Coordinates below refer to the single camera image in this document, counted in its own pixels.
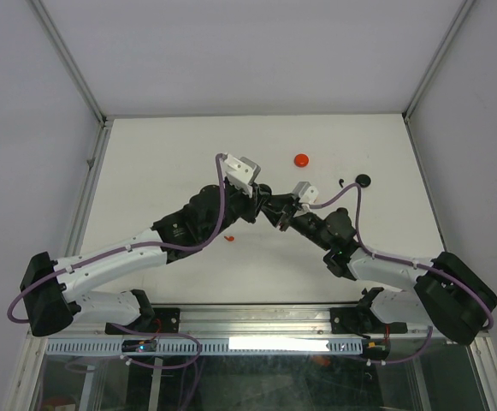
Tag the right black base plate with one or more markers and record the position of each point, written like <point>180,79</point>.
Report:
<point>350,320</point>

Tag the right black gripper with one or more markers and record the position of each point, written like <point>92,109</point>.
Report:
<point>286,203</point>

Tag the aluminium mounting rail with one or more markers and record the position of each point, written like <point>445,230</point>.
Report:
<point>206,321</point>

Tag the left aluminium frame post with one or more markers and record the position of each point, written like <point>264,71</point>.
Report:
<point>60,47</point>

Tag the grey slotted cable duct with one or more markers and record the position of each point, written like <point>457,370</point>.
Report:
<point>217,346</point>

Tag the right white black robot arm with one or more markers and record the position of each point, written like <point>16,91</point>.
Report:
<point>442,292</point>

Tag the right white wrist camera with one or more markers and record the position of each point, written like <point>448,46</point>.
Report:
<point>305,193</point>

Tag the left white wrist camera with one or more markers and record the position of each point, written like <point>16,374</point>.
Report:
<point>241,173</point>

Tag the small green circuit board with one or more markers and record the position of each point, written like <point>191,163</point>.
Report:
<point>141,346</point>

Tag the aluminium frame post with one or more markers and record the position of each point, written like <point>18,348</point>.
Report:
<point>455,25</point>
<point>60,47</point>

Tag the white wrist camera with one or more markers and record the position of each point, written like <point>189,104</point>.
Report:
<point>241,173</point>
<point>305,193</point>

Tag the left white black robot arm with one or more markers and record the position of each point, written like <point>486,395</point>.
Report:
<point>57,292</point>

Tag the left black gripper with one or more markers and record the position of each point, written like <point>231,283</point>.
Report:
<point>252,204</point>

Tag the right aluminium frame post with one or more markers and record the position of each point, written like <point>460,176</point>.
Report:
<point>455,25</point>

